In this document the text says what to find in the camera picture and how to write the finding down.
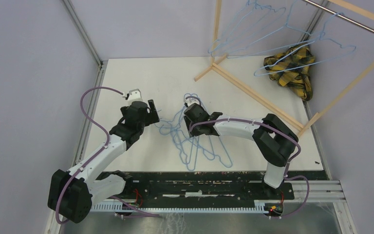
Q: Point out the pile of blue hangers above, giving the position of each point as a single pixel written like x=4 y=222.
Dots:
x=190 y=149

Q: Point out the wooden clothes rack frame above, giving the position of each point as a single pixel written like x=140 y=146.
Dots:
x=265 y=102

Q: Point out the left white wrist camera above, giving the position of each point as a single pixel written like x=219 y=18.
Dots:
x=133 y=95

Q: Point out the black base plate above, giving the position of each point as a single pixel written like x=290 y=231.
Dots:
x=202 y=191

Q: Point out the metal rack rod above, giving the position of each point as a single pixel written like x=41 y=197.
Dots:
x=349 y=20

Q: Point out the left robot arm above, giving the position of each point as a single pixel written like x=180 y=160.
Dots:
x=74 y=192

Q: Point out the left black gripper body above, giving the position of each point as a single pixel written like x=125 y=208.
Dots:
x=148 y=121

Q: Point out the yellow plaid shirt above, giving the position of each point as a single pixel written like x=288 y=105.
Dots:
x=291 y=69

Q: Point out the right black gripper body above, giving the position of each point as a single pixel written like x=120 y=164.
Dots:
x=196 y=131

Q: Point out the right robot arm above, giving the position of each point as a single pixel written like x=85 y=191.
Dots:
x=277 y=143

